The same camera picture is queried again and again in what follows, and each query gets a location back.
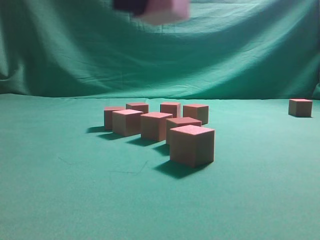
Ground red cube column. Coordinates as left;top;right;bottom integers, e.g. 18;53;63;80
288;98;313;118
166;117;202;145
169;125;216;168
134;0;190;26

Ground red cube back row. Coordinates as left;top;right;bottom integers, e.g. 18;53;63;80
126;102;149;114

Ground green cloth backdrop and cover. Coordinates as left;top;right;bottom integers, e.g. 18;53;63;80
0;0;320;240

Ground red cube placed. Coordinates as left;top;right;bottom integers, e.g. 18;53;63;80
160;102;181;118
112;109;143;137
103;106;126;131
182;103;209;125

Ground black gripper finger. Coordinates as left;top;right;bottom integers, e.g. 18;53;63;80
112;0;148;15

